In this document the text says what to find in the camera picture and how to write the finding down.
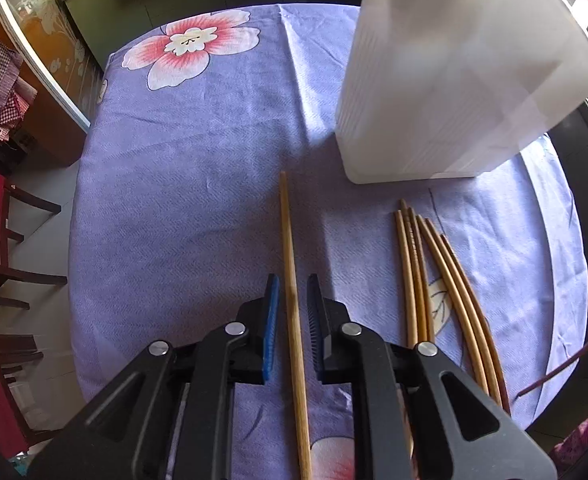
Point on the purple floral tablecloth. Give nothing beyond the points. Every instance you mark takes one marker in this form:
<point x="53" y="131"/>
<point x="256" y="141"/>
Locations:
<point x="183" y="210"/>

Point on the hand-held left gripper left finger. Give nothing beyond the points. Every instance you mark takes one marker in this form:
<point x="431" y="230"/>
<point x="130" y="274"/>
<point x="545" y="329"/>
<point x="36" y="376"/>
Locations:
<point x="272" y="330"/>

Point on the thin brown rod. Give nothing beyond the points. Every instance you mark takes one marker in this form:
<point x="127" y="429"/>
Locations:
<point x="564" y="362"/>

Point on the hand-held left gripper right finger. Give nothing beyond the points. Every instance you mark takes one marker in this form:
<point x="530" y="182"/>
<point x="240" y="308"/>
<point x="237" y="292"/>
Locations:
<point x="314" y="327"/>

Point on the white plastic utensil holder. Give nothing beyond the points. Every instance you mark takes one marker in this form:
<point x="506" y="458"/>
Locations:
<point x="449" y="85"/>

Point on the green lower kitchen cabinets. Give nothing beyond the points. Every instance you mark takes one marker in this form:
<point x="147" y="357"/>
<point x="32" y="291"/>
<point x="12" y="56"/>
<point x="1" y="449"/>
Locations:
<point x="123" y="10"/>

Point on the frosted glass sliding door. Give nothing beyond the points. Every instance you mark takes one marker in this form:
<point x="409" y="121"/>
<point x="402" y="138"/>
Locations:
<point x="48" y="35"/>

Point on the group of bamboo chopsticks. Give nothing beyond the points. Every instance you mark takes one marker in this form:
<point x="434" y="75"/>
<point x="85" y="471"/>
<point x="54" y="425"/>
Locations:
<point x="464" y="310"/>

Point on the bamboo chopstick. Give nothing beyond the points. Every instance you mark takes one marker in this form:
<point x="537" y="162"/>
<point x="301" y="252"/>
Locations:
<point x="289" y="260"/>

